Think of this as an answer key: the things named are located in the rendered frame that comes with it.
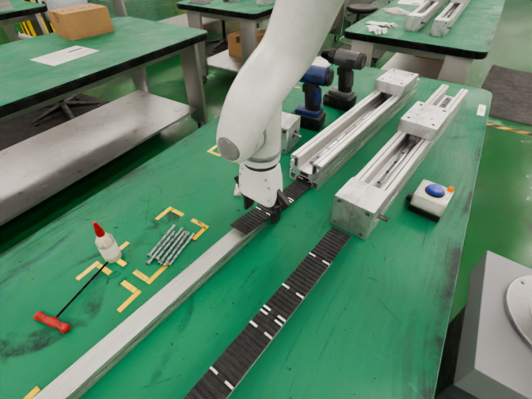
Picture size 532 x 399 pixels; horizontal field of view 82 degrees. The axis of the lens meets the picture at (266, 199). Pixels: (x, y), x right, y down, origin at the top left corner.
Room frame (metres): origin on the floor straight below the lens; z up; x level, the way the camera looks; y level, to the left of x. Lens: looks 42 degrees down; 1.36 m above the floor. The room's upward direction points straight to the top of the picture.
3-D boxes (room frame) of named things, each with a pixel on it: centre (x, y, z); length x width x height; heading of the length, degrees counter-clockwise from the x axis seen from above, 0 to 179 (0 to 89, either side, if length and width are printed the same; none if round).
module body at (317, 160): (1.02, -0.36, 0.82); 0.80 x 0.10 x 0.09; 141
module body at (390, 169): (0.90, -0.51, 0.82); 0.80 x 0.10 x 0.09; 141
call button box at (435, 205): (0.60, -0.43, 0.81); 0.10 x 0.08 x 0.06; 51
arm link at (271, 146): (0.55, 0.01, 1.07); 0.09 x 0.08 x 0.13; 151
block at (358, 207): (0.54, -0.24, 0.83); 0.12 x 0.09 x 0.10; 51
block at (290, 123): (0.91, -0.06, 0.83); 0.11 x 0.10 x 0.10; 62
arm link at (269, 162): (0.55, 0.01, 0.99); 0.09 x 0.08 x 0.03; 51
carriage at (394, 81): (1.21, -0.52, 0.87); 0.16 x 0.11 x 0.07; 141
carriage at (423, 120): (0.90, -0.51, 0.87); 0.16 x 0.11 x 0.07; 141
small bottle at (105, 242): (0.43, 0.35, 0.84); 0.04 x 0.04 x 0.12
